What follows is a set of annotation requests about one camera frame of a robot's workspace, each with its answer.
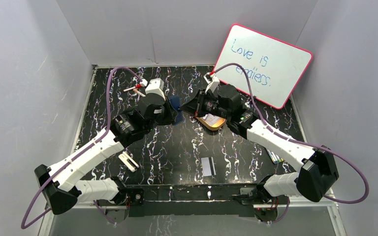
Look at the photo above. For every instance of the red capped marker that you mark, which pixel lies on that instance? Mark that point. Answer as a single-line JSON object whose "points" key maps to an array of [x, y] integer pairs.
{"points": [[134, 87]]}

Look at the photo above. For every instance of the orange capped marker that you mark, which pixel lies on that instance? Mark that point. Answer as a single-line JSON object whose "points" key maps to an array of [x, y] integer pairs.
{"points": [[139, 93]]}

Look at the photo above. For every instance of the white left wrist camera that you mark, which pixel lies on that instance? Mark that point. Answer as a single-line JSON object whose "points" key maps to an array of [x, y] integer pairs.
{"points": [[154, 86]]}

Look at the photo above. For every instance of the blue leather card holder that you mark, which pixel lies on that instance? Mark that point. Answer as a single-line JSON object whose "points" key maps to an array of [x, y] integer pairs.
{"points": [[175, 105]]}

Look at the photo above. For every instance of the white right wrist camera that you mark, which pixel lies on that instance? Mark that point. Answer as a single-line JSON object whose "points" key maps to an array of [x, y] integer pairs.
{"points": [[212, 81]]}

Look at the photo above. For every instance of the silver credit card stack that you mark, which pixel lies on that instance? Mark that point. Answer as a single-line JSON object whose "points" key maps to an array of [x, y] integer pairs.
{"points": [[210, 119]]}

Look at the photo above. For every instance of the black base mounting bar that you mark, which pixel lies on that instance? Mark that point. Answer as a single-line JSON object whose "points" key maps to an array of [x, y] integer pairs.
{"points": [[205, 199]]}

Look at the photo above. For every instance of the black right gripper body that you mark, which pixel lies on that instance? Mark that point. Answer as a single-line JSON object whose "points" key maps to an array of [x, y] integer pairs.
{"points": [[210, 105]]}

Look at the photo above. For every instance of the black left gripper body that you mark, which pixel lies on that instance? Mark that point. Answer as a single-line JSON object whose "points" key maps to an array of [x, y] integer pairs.
{"points": [[168, 110]]}

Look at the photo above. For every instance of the coloured marker pen set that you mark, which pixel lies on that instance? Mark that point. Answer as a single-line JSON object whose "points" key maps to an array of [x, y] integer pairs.
{"points": [[275, 158]]}

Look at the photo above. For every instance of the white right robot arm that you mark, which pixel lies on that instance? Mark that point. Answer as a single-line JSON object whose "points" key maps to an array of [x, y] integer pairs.
{"points": [[315, 171]]}

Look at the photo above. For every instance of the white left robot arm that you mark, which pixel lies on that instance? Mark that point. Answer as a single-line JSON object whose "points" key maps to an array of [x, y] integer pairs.
{"points": [[63, 183]]}

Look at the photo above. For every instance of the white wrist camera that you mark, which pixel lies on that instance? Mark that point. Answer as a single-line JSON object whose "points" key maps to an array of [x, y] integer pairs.
{"points": [[212, 81], [154, 86]]}

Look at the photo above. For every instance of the yellow oval tray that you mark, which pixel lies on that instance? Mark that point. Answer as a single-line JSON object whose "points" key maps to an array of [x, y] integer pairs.
{"points": [[216, 127]]}

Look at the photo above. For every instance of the white magnetic stripe card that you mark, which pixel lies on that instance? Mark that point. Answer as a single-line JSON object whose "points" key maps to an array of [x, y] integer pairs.
{"points": [[208, 166]]}

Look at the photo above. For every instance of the pink framed whiteboard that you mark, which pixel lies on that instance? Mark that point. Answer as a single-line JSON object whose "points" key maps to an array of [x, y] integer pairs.
{"points": [[267, 67]]}

